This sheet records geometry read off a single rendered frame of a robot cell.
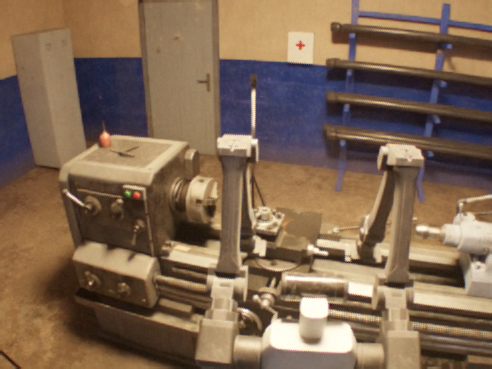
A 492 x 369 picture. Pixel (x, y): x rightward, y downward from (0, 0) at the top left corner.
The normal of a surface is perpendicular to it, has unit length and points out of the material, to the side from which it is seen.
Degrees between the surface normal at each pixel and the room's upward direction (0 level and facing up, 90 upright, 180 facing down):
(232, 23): 90
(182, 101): 90
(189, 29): 90
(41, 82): 90
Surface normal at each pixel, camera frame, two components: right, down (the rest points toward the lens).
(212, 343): -0.06, -0.54
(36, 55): -0.29, 0.44
